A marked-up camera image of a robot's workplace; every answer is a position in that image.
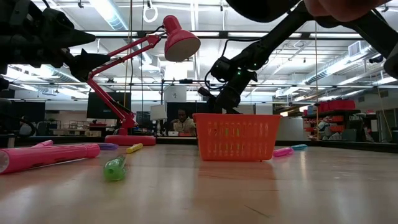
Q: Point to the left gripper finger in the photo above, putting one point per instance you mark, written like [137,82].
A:
[68,32]
[88,63]

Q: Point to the yellow highlighter marker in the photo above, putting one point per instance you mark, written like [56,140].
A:
[227,132]
[134,148]

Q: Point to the pink highlighter marker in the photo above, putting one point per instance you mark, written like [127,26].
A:
[283,152]
[43,143]

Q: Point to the purple marker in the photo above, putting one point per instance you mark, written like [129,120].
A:
[109,146]

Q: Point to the teal highlighter marker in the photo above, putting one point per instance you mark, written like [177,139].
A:
[299,147]

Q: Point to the thick pink-red marker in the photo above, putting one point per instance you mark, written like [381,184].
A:
[46,157]

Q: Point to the green highlighter marker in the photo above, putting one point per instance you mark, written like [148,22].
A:
[115,169]

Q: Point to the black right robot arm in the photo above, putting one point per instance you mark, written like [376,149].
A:
[273,39]

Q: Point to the orange plastic basket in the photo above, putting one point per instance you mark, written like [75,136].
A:
[236,118]

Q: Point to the black background monitor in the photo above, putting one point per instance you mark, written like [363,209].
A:
[94,110]

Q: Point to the person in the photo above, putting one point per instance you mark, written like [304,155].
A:
[183,124]

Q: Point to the red desk lamp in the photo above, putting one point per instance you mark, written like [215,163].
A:
[180,40]

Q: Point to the shelf with red bins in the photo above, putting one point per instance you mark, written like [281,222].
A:
[337,105]

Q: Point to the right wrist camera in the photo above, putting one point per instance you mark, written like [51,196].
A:
[206,95]

